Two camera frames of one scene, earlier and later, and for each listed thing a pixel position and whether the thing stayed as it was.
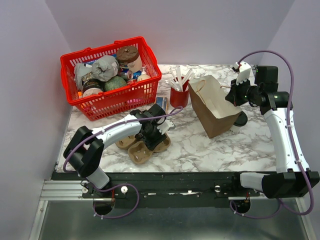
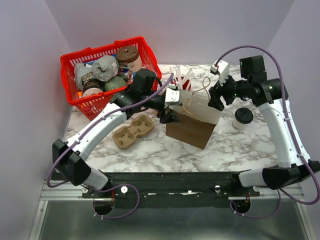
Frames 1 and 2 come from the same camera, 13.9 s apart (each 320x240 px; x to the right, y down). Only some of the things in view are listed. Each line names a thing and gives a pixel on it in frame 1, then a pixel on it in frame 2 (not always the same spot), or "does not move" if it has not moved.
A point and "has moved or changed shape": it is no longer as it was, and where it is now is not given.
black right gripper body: (239, 95) → (228, 91)
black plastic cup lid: (241, 120) has moved or changed shape
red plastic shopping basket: (113, 102) does not move
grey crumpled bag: (103, 68) does not move
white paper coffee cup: (235, 129) → (237, 125)
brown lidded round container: (130, 55) does not move
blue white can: (126, 73) does not move
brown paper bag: (217, 114) → (197, 119)
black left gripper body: (153, 138) → (160, 109)
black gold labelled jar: (91, 85) does not move
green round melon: (114, 82) does not move
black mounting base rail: (162, 189) does not move
